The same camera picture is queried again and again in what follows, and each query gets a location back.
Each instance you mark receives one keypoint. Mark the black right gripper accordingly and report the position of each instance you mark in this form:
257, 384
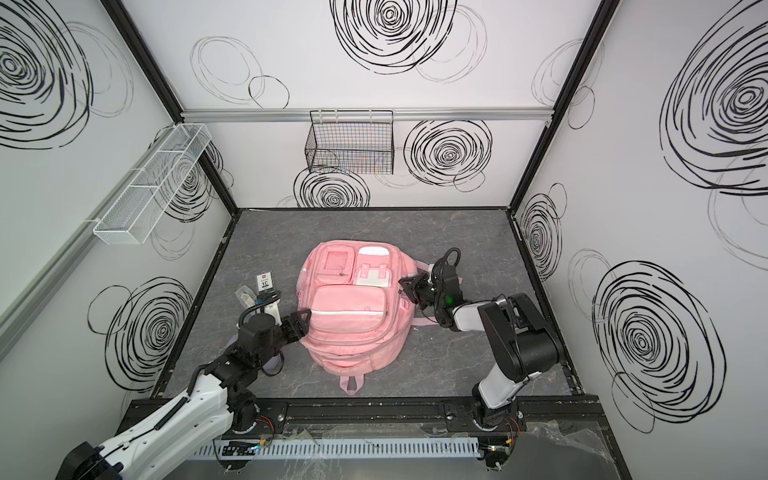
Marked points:
417, 289

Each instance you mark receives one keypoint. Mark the black wire wall basket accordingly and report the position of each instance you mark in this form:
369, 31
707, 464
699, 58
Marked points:
359, 141

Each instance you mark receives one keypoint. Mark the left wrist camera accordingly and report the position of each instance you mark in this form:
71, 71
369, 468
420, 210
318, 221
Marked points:
273, 310

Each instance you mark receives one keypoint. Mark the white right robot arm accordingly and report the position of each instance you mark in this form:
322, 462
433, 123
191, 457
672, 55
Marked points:
523, 343

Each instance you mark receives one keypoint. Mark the purple eraser pouch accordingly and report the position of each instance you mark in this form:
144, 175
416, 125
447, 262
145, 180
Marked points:
274, 363

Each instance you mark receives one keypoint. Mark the small white card packet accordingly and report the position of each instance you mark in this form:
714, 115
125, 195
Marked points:
264, 282

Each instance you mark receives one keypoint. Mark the clear plastic case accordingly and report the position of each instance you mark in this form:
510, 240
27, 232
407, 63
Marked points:
246, 296

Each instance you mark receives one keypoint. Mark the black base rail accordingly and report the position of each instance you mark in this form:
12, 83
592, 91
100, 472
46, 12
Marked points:
282, 417

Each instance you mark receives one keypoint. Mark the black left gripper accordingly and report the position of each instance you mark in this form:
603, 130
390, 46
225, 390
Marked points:
293, 327

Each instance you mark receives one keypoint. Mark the white mesh wall shelf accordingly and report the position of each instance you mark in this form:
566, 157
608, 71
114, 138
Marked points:
168, 183

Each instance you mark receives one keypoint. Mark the white slotted cable duct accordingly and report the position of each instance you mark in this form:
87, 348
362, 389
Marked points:
344, 449

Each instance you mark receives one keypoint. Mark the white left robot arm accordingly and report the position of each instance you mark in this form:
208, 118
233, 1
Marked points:
216, 400

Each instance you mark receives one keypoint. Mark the pink student backpack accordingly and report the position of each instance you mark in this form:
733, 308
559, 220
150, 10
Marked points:
360, 316

